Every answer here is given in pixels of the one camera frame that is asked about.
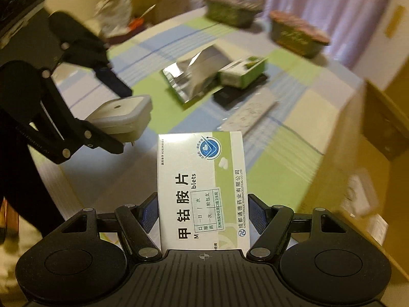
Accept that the white power adapter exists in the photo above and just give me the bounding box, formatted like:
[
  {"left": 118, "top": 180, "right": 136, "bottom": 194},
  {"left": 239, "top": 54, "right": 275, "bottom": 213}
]
[{"left": 86, "top": 95, "right": 153, "bottom": 144}]

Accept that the white green medicine box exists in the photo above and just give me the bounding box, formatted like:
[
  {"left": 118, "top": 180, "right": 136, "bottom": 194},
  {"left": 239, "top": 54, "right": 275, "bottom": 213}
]
[{"left": 157, "top": 132, "right": 250, "bottom": 252}]

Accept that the white remote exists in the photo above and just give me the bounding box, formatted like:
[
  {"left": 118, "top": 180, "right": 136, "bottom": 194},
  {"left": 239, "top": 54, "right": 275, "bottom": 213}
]
[{"left": 218, "top": 89, "right": 277, "bottom": 136}]

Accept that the silver foil pouch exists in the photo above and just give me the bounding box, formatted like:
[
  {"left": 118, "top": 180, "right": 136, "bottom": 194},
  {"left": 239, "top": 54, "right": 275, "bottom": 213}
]
[{"left": 162, "top": 45, "right": 232, "bottom": 104}]

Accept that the green throat spray box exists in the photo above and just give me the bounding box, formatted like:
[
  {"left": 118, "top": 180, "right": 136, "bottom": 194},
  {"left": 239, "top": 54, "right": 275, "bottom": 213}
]
[{"left": 218, "top": 56, "right": 267, "bottom": 89}]

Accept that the clear plastic case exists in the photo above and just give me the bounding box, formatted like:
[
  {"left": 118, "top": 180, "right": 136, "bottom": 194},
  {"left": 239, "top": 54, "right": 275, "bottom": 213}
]
[{"left": 341, "top": 171, "right": 379, "bottom": 218}]

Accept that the crumpled white plastic bag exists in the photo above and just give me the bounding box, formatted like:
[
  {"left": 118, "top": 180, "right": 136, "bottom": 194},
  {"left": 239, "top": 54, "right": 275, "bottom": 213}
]
[{"left": 95, "top": 0, "right": 132, "bottom": 38}]

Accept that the checked tablecloth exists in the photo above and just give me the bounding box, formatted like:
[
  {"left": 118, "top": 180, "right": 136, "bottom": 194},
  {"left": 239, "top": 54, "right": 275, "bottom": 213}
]
[{"left": 32, "top": 10, "right": 362, "bottom": 218}]

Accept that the brown cardboard box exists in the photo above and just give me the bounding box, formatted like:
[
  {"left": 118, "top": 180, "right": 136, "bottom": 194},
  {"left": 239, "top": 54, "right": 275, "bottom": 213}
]
[{"left": 298, "top": 79, "right": 409, "bottom": 282}]

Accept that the left dark noodle bowl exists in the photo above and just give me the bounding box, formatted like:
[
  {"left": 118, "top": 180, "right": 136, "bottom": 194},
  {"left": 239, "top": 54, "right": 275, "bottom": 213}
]
[{"left": 204, "top": 0, "right": 263, "bottom": 28}]

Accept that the dark noodle bowl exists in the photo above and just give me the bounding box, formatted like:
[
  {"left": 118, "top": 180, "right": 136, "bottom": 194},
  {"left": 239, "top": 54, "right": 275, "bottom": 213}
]
[
  {"left": 204, "top": 0, "right": 263, "bottom": 28},
  {"left": 269, "top": 10, "right": 331, "bottom": 58}
]

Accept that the right dark noodle bowl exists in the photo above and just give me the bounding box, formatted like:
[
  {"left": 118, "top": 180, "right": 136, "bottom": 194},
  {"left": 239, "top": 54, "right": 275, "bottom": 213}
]
[{"left": 269, "top": 10, "right": 331, "bottom": 58}]

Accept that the yellow wall hanger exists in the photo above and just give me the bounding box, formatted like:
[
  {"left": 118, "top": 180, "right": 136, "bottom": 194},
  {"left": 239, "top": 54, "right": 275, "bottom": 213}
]
[{"left": 384, "top": 5, "right": 406, "bottom": 39}]

